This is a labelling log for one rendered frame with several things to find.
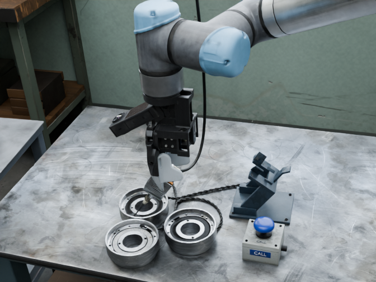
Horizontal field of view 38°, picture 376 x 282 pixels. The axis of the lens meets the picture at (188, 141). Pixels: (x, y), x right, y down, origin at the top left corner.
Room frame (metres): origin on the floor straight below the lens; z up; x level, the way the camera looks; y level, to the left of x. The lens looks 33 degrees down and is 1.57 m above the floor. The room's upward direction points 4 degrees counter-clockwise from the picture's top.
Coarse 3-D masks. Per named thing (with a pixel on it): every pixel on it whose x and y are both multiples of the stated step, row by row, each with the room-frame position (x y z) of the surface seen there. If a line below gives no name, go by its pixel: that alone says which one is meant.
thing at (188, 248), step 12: (168, 216) 0.85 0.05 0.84; (180, 216) 0.86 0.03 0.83; (204, 216) 0.86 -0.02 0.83; (168, 228) 0.83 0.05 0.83; (180, 228) 0.83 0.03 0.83; (192, 228) 0.84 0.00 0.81; (204, 228) 0.82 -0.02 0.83; (216, 228) 0.81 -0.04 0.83; (168, 240) 0.80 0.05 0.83; (204, 240) 0.78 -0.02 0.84; (180, 252) 0.78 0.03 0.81; (192, 252) 0.78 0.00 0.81
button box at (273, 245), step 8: (248, 224) 0.81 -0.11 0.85; (280, 224) 0.80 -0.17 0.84; (248, 232) 0.79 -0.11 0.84; (256, 232) 0.78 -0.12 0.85; (272, 232) 0.78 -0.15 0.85; (280, 232) 0.78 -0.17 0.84; (248, 240) 0.76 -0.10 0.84; (256, 240) 0.76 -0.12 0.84; (264, 240) 0.76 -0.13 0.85; (272, 240) 0.76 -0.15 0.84; (280, 240) 0.76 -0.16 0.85; (248, 248) 0.76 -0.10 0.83; (256, 248) 0.75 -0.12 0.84; (264, 248) 0.75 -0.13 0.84; (272, 248) 0.74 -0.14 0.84; (280, 248) 0.76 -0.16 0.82; (248, 256) 0.76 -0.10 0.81; (256, 256) 0.75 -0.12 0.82; (264, 256) 0.74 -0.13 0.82; (272, 256) 0.74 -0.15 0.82; (272, 264) 0.74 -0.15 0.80
